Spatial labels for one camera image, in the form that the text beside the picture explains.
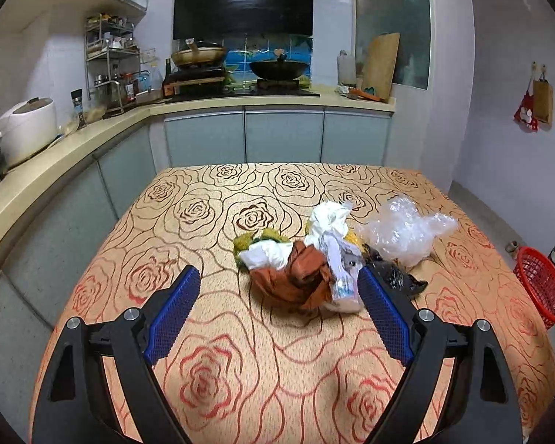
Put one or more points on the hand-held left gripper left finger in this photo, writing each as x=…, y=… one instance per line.
x=173, y=314

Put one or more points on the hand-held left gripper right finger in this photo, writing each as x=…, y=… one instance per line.
x=384, y=314

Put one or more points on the black plastic bag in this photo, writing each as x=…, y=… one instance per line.
x=397, y=277

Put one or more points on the printed white wrapper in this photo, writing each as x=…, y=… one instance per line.
x=344, y=282

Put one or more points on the yellow honeycomb paper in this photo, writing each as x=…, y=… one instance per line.
x=354, y=241

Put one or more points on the clear plastic bag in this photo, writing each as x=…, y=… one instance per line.
x=402, y=236

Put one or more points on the brown paper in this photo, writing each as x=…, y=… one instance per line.
x=300, y=277

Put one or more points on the green wrapper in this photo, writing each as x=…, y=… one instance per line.
x=245, y=243

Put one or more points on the white tissue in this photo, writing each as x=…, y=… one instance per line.
x=268, y=254
x=328, y=222

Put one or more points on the red plastic basket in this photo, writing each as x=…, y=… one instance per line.
x=541, y=286

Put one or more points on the rose print tablecloth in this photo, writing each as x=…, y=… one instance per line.
x=259, y=379

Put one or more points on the beige shoe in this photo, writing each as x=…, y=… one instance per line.
x=512, y=246

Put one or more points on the kitchen counter with cabinets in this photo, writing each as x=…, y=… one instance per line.
x=282, y=134

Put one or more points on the orange kitchen utensil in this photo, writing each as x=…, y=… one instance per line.
x=367, y=93

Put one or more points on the pepper grinder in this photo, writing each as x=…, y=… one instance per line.
x=78, y=111

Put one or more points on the dark sauce bottle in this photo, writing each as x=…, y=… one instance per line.
x=167, y=83

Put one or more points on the white rice cooker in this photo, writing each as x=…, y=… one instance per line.
x=23, y=129

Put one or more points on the red hanging ornament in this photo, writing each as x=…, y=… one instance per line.
x=525, y=118

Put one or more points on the white plastic bottle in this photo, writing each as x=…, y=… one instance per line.
x=347, y=71

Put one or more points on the wooden cutting board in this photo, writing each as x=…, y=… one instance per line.
x=379, y=67

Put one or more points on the black gas stove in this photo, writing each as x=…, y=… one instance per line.
x=282, y=85

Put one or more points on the golden frying pan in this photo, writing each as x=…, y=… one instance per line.
x=199, y=55

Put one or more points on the brown paper bag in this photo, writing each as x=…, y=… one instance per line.
x=542, y=101

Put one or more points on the black wok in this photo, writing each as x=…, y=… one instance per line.
x=277, y=69

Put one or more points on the metal spice rack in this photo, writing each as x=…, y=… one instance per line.
x=111, y=55

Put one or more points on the frosted glass panel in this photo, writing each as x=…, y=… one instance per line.
x=393, y=0

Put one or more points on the black range hood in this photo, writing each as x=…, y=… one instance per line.
x=243, y=2

